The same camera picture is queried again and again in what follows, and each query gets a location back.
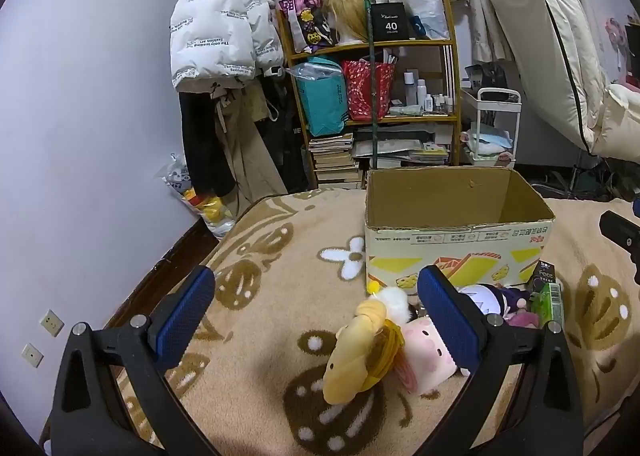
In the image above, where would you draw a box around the red patterned gift bag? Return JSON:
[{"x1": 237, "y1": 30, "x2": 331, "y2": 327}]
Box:
[{"x1": 342, "y1": 60, "x2": 395, "y2": 122}]

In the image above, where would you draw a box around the wooden shelf unit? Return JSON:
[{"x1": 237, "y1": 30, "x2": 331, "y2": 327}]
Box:
[{"x1": 276, "y1": 0, "x2": 461, "y2": 168}]

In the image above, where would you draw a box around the beige trench coat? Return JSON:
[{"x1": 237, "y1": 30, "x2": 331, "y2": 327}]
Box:
[{"x1": 215, "y1": 81, "x2": 286, "y2": 216}]

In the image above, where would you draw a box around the wall socket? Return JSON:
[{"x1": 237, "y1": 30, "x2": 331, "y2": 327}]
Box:
[
  {"x1": 40, "y1": 310, "x2": 64, "y2": 337},
  {"x1": 22, "y1": 343, "x2": 43, "y2": 368}
]

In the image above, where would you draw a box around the cream folded mattress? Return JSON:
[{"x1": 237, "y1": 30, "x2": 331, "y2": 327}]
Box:
[{"x1": 490, "y1": 0, "x2": 639, "y2": 162}]

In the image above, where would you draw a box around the cardboard box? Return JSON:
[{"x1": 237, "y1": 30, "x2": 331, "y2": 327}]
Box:
[{"x1": 364, "y1": 167, "x2": 555, "y2": 296}]

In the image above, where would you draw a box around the green thin pole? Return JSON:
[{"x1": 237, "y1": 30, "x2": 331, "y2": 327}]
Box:
[{"x1": 364, "y1": 0, "x2": 378, "y2": 171}]

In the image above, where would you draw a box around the blonde wig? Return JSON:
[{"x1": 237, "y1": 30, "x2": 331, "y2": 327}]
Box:
[{"x1": 323, "y1": 0, "x2": 368, "y2": 46}]

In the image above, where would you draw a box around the anime snack bag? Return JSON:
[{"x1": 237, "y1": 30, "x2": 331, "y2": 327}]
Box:
[{"x1": 277, "y1": 0, "x2": 336, "y2": 53}]

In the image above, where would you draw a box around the green tissue pack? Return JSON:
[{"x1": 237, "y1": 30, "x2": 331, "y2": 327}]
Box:
[{"x1": 530, "y1": 283, "x2": 564, "y2": 329}]

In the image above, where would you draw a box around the black box with 40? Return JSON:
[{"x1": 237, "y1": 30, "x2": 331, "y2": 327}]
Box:
[{"x1": 371, "y1": 2, "x2": 409, "y2": 42}]

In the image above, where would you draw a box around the white rolling cart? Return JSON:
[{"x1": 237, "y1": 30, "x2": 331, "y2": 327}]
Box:
[{"x1": 460, "y1": 86, "x2": 522, "y2": 169}]

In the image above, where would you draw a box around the wall socket lower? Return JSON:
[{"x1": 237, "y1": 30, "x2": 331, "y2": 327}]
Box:
[{"x1": 22, "y1": 343, "x2": 43, "y2": 368}]

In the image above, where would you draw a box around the pink pig plush cube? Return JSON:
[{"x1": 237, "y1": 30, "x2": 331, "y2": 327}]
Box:
[{"x1": 394, "y1": 316, "x2": 458, "y2": 394}]

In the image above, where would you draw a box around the black Face tissue pack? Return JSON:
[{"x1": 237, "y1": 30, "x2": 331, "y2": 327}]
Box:
[{"x1": 527, "y1": 260, "x2": 556, "y2": 294}]

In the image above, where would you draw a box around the plastic bag with toys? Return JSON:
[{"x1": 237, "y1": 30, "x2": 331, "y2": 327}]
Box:
[{"x1": 156, "y1": 153, "x2": 235, "y2": 240}]

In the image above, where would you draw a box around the stack of books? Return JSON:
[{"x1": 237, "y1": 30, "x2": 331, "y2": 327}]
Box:
[{"x1": 309, "y1": 133, "x2": 362, "y2": 190}]

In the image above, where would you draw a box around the teal bag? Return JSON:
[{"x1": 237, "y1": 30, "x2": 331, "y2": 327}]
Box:
[{"x1": 286, "y1": 57, "x2": 348, "y2": 138}]

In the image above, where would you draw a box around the purple-haired plush doll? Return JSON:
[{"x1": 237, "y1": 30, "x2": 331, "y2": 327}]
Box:
[{"x1": 459, "y1": 284, "x2": 530, "y2": 320}]

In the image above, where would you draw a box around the clear plastic bag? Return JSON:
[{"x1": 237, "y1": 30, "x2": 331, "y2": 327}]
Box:
[{"x1": 404, "y1": 0, "x2": 449, "y2": 40}]

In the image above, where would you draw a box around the yellow dog plush toy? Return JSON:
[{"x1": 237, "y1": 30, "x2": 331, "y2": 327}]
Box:
[{"x1": 322, "y1": 299, "x2": 405, "y2": 405}]

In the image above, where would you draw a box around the white puffer jacket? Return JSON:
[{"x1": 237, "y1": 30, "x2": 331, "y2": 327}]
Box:
[{"x1": 170, "y1": 0, "x2": 284, "y2": 93}]

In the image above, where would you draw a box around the beige patterned blanket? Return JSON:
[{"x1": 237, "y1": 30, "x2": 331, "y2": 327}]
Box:
[{"x1": 167, "y1": 190, "x2": 639, "y2": 455}]

